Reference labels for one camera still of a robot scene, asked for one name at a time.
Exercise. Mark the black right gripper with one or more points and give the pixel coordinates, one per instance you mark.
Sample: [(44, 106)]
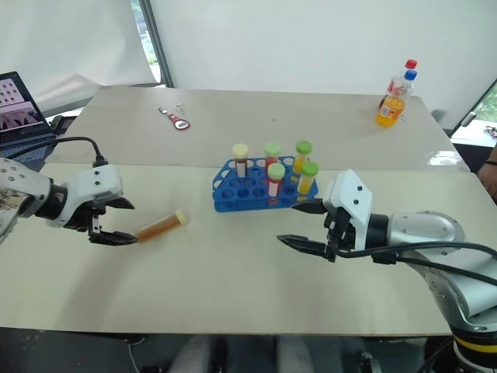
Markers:
[(341, 233)]

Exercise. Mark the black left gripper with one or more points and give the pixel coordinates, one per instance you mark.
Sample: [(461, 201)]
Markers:
[(95, 221)]

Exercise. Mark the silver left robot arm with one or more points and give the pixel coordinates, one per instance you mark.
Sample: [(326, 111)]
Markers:
[(23, 186)]

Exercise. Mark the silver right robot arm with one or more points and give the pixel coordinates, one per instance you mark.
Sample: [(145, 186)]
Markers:
[(427, 233)]

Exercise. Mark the person's forearm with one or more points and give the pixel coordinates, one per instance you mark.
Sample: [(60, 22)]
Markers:
[(490, 178)]

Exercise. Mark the blue test tube rack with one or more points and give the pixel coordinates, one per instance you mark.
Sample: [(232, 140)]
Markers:
[(233, 194)]

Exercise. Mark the orange tube with yellow cap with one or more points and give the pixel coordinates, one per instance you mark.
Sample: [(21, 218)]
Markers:
[(159, 226)]

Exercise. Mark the yellow tube with green cap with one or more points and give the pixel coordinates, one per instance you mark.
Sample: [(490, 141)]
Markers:
[(306, 178), (302, 153)]

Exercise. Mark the red tube with green cap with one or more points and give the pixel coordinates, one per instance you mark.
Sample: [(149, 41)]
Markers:
[(275, 182), (272, 152)]

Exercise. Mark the dark red tube, yellow cap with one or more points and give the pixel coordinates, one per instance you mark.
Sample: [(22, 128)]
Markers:
[(240, 159)]

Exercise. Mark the small black device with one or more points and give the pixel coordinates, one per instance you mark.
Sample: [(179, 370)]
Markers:
[(61, 123)]

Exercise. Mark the small white clip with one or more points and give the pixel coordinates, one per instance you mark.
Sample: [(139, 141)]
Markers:
[(179, 107)]

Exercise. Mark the orange soda bottle, blue cap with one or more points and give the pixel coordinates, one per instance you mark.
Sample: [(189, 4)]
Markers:
[(390, 110)]

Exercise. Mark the open laptop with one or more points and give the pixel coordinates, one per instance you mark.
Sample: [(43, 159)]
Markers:
[(19, 112)]

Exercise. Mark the cola bottle with red cap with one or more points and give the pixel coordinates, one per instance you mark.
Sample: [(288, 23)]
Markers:
[(396, 83)]

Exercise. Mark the white side table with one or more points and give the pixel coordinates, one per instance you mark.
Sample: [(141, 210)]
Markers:
[(475, 134)]

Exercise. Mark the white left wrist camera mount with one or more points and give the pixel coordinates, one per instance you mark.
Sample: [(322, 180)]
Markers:
[(97, 182)]

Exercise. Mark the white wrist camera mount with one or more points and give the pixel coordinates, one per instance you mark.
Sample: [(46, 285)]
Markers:
[(97, 182), (351, 194)]

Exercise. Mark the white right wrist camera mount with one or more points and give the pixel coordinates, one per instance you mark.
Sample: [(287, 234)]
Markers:
[(351, 194)]

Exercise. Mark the grey window frame post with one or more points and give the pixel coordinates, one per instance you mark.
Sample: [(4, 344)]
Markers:
[(155, 42)]

